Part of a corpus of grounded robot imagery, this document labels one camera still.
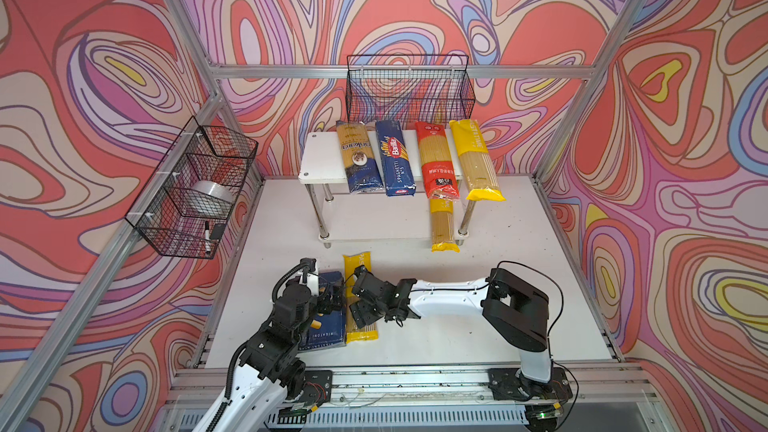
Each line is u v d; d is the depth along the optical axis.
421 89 0.93
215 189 0.74
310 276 0.64
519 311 0.49
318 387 0.72
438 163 0.72
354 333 0.80
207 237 0.72
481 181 0.69
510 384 0.73
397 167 0.70
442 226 0.94
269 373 0.52
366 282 0.67
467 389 0.74
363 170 0.72
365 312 0.75
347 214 1.03
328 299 0.69
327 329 0.77
